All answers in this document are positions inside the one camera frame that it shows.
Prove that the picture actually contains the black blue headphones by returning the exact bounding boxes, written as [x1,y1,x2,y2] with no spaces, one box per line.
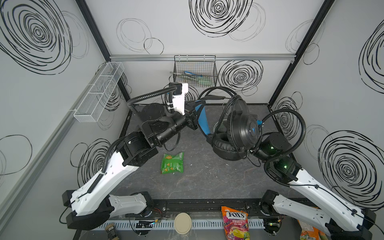
[194,87,261,161]

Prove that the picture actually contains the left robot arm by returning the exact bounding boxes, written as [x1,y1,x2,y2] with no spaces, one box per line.
[62,86,206,231]

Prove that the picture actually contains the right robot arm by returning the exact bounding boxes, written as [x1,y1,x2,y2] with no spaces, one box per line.
[260,109,376,240]

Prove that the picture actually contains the green item in basket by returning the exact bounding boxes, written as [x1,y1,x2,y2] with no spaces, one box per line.
[197,77,215,87]

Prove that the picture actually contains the green snack bag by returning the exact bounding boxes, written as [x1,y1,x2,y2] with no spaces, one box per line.
[161,152,184,174]

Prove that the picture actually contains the round beige lid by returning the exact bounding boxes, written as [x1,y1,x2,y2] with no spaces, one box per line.
[174,213,192,235]

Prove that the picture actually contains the Fox's fruits candy bag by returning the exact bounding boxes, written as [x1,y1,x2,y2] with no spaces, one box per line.
[221,206,250,240]

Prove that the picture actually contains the small dark jar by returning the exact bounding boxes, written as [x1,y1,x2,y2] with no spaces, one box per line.
[105,223,120,240]

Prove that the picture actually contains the orange snack bag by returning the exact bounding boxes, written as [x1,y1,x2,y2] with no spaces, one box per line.
[298,220,328,240]

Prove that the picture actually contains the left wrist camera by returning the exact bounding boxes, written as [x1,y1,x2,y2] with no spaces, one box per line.
[166,82,189,115]

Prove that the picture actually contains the blue handled tool in basket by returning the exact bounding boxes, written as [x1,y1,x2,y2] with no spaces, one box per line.
[184,71,203,78]

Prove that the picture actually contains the black wire basket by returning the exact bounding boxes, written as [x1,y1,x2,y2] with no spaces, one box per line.
[173,60,218,88]

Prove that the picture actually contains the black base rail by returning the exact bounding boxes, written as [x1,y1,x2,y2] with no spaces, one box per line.
[131,197,289,218]

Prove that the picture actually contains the white wire shelf basket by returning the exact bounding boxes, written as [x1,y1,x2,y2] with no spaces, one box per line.
[74,62,125,123]

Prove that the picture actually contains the aluminium wall rail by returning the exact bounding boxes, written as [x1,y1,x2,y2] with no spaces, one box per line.
[110,54,296,62]

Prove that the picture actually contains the white slotted cable duct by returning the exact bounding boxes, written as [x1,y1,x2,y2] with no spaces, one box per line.
[94,219,265,231]

